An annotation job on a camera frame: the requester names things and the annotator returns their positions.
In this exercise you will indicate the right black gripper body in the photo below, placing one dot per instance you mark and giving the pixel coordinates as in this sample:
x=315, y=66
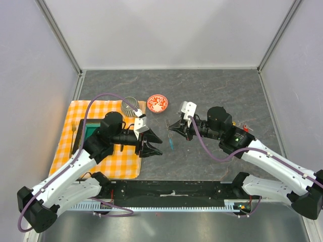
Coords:
x=191, y=130

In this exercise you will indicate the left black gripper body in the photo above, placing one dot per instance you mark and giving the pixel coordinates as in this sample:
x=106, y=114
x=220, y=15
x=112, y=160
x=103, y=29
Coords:
x=139, y=146

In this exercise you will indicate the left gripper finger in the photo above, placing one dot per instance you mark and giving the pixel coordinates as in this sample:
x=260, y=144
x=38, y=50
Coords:
x=151, y=150
x=152, y=137

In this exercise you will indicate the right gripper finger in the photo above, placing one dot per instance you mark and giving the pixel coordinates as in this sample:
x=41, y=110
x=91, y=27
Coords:
x=179, y=130
x=178, y=125

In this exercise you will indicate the blue tag keyring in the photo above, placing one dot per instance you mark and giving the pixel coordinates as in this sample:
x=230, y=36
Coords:
x=170, y=135

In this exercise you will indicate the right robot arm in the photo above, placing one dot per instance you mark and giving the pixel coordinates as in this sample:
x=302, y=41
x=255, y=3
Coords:
x=295, y=185

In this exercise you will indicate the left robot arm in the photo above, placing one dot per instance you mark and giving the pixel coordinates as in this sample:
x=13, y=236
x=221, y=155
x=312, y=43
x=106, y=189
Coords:
x=45, y=202

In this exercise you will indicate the orange checkered cloth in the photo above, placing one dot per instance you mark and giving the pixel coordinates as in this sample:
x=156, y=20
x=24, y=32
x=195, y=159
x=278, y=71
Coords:
x=121, y=165

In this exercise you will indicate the red white patterned bowl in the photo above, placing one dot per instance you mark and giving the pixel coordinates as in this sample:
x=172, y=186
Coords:
x=157, y=103

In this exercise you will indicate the grey striped mug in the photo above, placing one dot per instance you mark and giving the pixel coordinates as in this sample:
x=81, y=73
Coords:
x=126, y=109

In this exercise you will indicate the red tag key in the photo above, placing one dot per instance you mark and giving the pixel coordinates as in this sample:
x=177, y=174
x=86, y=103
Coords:
x=247, y=128

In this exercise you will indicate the black teal square plate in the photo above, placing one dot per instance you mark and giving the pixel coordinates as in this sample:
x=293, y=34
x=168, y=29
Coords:
x=85, y=131

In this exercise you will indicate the silver fork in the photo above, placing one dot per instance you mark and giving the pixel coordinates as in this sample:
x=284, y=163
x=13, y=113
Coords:
x=73, y=129

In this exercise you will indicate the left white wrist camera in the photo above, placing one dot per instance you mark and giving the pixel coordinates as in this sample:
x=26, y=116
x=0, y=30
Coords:
x=140, y=125

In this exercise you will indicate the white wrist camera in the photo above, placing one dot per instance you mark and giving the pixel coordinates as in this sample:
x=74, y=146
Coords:
x=187, y=109
x=140, y=125

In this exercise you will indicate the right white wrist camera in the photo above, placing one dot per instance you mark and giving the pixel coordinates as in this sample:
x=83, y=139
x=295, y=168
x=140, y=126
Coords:
x=187, y=109

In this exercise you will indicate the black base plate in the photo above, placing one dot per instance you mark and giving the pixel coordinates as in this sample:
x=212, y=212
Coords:
x=171, y=194

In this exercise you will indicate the slotted cable duct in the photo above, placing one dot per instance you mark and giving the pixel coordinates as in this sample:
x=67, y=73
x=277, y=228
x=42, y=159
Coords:
x=94, y=206

